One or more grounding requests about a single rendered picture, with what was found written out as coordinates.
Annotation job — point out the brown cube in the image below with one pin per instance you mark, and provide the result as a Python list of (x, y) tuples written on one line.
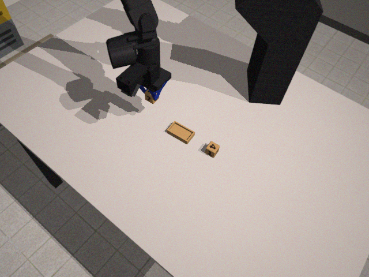
[(149, 97), (212, 149)]

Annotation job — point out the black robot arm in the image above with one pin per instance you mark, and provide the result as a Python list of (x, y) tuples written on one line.
[(123, 49)]

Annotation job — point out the brown wooden tray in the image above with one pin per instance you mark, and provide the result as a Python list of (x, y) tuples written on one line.
[(180, 132)]

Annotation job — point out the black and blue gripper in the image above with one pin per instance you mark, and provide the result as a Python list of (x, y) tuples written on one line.
[(156, 88)]

